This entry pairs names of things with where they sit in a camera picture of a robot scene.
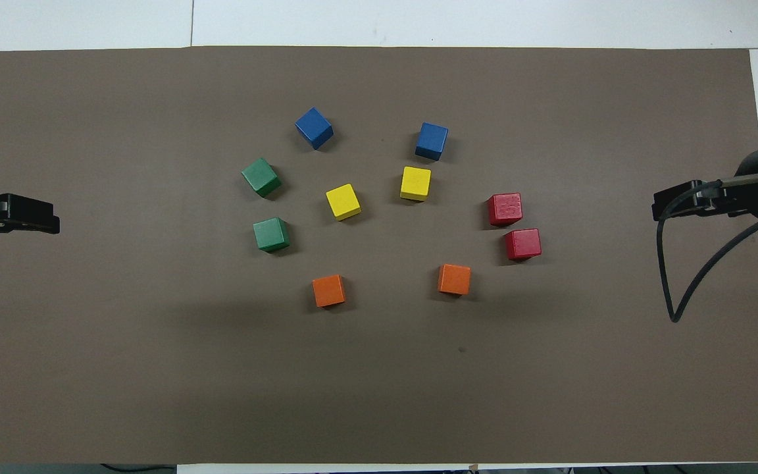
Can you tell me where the yellow wooden cube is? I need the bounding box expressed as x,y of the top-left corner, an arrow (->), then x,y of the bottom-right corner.
325,183 -> 363,222
399,166 -> 432,202

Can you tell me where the green wooden cube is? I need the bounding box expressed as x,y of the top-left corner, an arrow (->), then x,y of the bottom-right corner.
252,217 -> 291,253
241,157 -> 282,198

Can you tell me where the thin black floor cable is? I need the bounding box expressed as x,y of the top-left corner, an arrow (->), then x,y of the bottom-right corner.
99,463 -> 177,473

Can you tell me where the brown paper table mat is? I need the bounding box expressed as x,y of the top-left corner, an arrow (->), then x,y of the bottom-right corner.
0,45 -> 758,465

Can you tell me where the red wooden cube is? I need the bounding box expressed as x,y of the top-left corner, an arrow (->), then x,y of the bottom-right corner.
504,228 -> 543,261
487,192 -> 524,228

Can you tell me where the blue wooden cube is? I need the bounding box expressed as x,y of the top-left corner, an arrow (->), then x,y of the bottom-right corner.
415,122 -> 449,162
295,107 -> 334,151

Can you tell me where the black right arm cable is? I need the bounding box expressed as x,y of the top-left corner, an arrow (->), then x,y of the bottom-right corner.
655,174 -> 758,323

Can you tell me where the orange wooden cube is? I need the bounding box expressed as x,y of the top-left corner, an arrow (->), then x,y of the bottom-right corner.
437,263 -> 472,296
312,274 -> 347,309

